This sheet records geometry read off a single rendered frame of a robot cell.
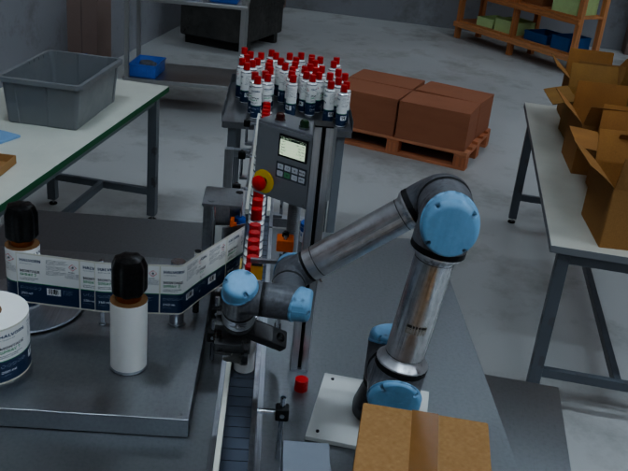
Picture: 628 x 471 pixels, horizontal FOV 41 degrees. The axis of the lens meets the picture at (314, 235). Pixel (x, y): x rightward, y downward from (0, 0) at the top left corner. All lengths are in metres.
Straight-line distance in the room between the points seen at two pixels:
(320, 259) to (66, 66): 2.91
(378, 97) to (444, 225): 4.88
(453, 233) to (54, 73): 3.24
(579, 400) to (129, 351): 2.37
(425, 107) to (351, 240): 4.59
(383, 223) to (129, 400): 0.72
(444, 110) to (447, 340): 4.03
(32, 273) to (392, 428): 1.11
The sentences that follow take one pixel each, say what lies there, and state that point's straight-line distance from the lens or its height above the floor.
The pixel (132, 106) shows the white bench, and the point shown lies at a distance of 4.45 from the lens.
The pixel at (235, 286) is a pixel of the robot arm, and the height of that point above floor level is 1.23.
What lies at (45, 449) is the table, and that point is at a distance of 1.98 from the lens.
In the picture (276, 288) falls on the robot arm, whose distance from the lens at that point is 1.79.
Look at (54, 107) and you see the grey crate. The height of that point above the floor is 0.90.
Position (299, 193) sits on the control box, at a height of 1.32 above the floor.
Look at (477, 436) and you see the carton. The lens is 1.62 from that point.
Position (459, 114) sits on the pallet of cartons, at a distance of 6.34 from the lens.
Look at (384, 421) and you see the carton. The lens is 1.61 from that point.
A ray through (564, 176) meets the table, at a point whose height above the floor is 0.78.
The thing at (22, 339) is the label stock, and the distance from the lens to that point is 2.09.
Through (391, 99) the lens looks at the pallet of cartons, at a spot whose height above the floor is 0.42.
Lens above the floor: 2.07
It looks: 24 degrees down
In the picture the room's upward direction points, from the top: 6 degrees clockwise
